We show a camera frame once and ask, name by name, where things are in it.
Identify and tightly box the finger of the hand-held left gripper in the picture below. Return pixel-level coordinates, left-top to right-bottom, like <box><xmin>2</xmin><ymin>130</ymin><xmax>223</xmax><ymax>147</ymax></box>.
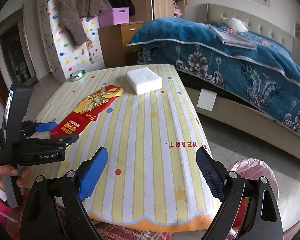
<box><xmin>22</xmin><ymin>133</ymin><xmax>79</xmax><ymax>151</ymax></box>
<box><xmin>21</xmin><ymin>120</ymin><xmax>58</xmax><ymax>133</ymax></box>

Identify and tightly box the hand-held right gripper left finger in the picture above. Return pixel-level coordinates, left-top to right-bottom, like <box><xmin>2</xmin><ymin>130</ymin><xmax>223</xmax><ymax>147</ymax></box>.
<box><xmin>19</xmin><ymin>147</ymin><xmax>109</xmax><ymax>240</ymax></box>

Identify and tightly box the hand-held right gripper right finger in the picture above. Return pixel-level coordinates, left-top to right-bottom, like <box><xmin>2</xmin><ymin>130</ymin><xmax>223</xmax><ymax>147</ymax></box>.
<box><xmin>195</xmin><ymin>147</ymin><xmax>284</xmax><ymax>240</ymax></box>

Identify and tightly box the red snack packet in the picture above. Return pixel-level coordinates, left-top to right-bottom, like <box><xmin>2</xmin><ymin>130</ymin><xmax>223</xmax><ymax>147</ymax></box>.
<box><xmin>50</xmin><ymin>85</ymin><xmax>125</xmax><ymax>141</ymax></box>

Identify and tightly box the pink trash bin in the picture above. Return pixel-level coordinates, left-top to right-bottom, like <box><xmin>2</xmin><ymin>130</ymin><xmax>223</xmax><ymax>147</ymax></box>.
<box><xmin>224</xmin><ymin>157</ymin><xmax>280</xmax><ymax>240</ymax></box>

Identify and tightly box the person's left hand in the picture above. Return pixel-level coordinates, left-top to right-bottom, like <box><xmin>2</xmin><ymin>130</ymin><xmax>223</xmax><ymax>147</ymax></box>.
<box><xmin>0</xmin><ymin>158</ymin><xmax>32</xmax><ymax>191</ymax></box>

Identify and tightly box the white toilet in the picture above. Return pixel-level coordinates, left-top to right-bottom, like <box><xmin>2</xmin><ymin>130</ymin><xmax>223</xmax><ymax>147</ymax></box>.
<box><xmin>18</xmin><ymin>62</ymin><xmax>29</xmax><ymax>79</ymax></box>

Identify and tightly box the green round tin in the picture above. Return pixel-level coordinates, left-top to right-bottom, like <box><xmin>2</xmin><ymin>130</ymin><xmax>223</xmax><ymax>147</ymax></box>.
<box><xmin>69</xmin><ymin>70</ymin><xmax>86</xmax><ymax>83</ymax></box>

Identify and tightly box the yellow striped tablecloth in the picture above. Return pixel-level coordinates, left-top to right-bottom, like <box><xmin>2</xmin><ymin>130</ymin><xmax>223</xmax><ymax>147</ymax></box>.
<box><xmin>31</xmin><ymin>64</ymin><xmax>222</xmax><ymax>231</ymax></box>

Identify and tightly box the red patterned rug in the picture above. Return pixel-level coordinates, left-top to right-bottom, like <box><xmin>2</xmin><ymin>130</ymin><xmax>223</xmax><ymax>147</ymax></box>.
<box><xmin>57</xmin><ymin>204</ymin><xmax>176</xmax><ymax>240</ymax></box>

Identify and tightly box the white dotted cabinet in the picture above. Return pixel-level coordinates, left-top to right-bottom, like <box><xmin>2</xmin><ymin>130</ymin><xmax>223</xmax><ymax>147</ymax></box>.
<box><xmin>36</xmin><ymin>0</ymin><xmax>108</xmax><ymax>82</ymax></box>

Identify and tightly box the white paper tag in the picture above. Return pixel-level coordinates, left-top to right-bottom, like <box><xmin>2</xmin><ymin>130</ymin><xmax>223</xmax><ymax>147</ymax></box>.
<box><xmin>197</xmin><ymin>88</ymin><xmax>217</xmax><ymax>111</ymax></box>

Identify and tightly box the white foam block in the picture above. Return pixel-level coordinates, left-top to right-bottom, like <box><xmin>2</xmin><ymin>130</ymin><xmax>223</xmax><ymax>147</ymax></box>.
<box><xmin>126</xmin><ymin>67</ymin><xmax>163</xmax><ymax>95</ymax></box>

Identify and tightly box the wooden nightstand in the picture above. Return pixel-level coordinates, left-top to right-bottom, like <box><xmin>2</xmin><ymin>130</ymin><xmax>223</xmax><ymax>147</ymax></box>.
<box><xmin>97</xmin><ymin>20</ymin><xmax>145</xmax><ymax>68</ymax></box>

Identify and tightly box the brown quilted jacket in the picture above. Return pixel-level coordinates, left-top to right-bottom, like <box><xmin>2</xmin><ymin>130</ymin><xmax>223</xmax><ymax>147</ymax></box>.
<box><xmin>55</xmin><ymin>0</ymin><xmax>113</xmax><ymax>47</ymax></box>

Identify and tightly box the purple plastic basket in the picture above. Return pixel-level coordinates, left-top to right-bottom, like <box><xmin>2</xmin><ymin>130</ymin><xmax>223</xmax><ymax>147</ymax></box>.
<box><xmin>98</xmin><ymin>7</ymin><xmax>130</xmax><ymax>28</ymax></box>

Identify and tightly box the folded grey cloth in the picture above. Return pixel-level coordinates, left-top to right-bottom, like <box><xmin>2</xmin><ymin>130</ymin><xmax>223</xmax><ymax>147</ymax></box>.
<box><xmin>211</xmin><ymin>26</ymin><xmax>258</xmax><ymax>51</ymax></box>

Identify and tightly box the blue floral blanket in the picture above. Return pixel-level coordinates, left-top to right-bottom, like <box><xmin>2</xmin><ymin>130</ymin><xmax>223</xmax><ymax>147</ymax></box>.
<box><xmin>126</xmin><ymin>17</ymin><xmax>300</xmax><ymax>141</ymax></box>

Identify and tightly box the beige upholstered bed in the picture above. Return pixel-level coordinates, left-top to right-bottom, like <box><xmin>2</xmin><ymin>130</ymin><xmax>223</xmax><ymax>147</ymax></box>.
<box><xmin>137</xmin><ymin>2</ymin><xmax>300</xmax><ymax>166</ymax></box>

